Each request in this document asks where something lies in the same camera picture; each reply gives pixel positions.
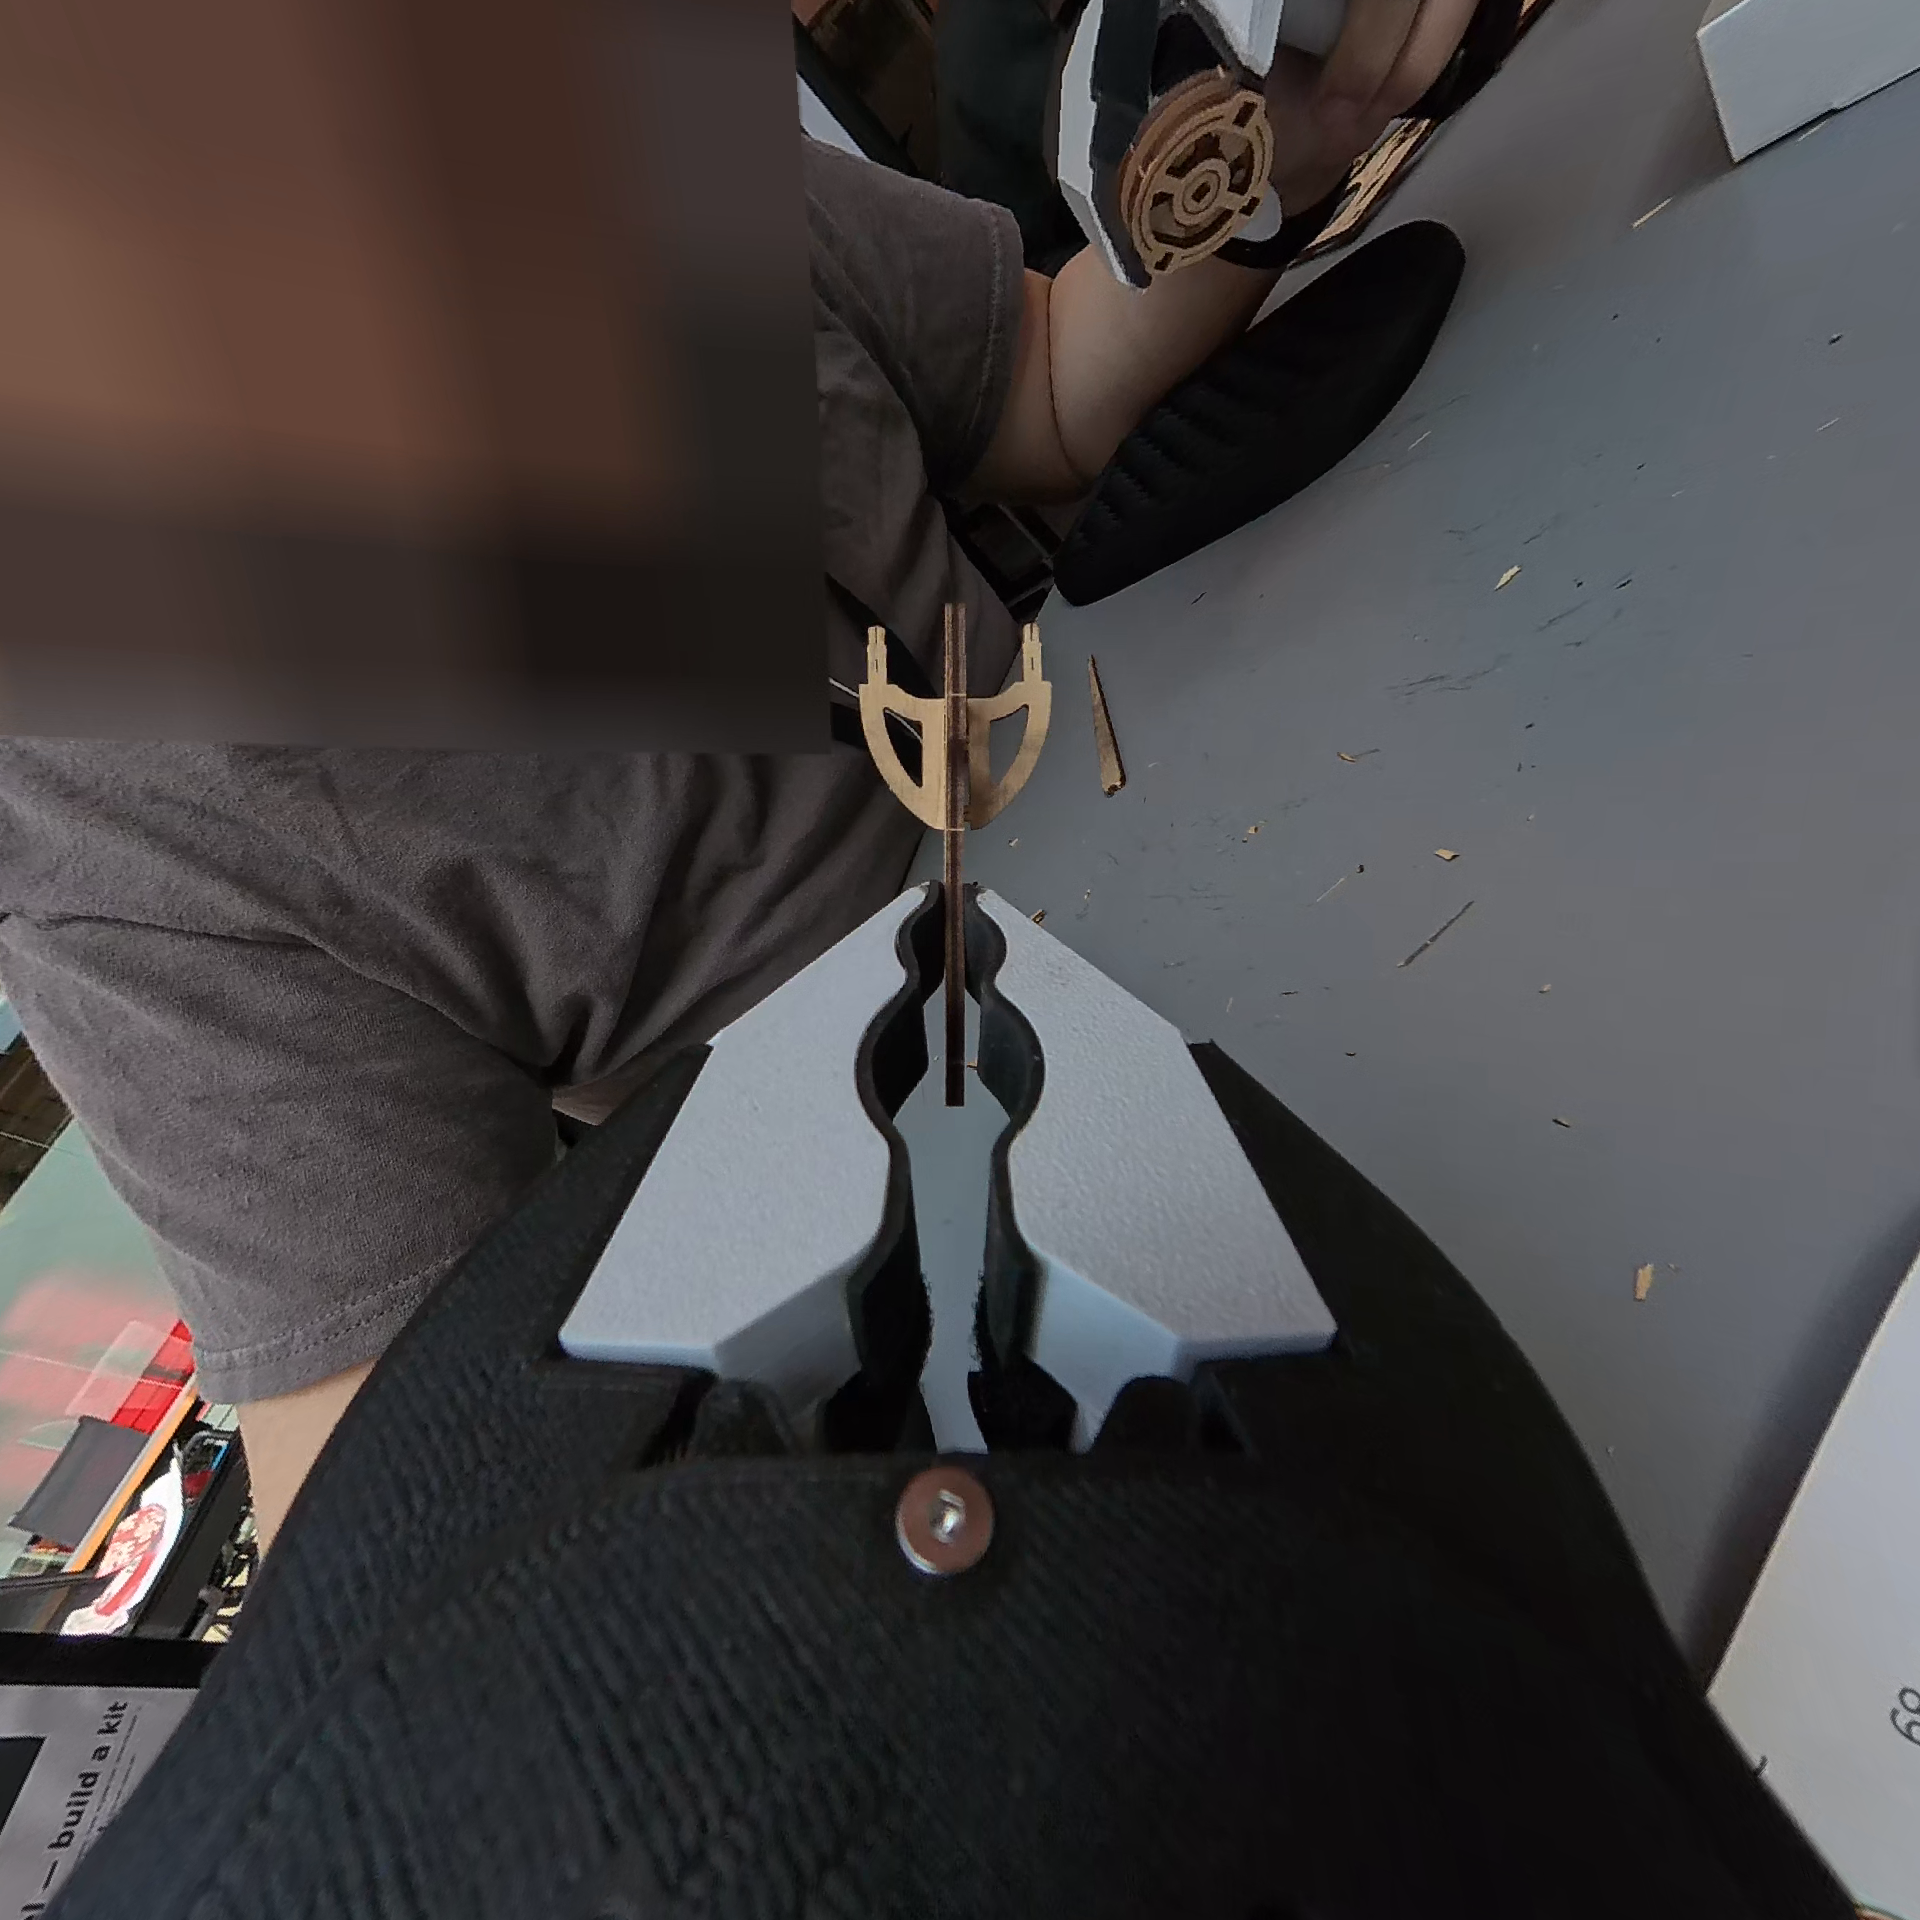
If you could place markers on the person's grey shirt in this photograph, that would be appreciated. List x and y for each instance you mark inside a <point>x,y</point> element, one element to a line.
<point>376,977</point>

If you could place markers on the model instruction booklet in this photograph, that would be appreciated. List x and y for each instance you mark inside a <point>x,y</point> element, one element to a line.
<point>1845,1648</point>

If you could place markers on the person's right forearm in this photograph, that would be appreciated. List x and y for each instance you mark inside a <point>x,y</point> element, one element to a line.
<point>300,1456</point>

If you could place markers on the person's left hand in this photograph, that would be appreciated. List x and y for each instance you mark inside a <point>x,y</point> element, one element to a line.
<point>1364,67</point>

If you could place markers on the round wooden wheel part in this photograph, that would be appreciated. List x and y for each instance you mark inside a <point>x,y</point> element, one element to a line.
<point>1181,193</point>

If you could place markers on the white cardboard box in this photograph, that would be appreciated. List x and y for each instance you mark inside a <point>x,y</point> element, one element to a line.
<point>1814,67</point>

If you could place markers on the wooden cross-shaped model part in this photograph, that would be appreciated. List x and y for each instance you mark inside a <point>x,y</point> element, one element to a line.
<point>956,749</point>

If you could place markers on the scattered wood splinters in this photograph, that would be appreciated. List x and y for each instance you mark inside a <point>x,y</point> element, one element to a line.
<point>1647,1284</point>

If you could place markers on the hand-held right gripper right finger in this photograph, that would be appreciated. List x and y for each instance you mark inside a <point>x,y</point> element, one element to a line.
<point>1169,1197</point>

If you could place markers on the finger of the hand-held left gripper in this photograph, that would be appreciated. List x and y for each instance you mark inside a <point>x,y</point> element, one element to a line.
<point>1072,136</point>
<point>1245,21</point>

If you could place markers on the person's left forearm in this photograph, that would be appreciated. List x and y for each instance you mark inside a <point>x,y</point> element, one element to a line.
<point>1108,373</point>

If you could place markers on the long flat wooden stick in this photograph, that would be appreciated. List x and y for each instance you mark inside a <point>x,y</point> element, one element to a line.
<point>1107,737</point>

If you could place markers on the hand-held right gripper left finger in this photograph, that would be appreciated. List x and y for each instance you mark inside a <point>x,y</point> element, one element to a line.
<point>720,1197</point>

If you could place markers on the black quilted wrist rest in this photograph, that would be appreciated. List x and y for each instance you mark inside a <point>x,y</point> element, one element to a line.
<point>1276,437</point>

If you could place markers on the grey printed sign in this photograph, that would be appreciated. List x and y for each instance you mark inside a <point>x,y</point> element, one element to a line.
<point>90,1785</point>

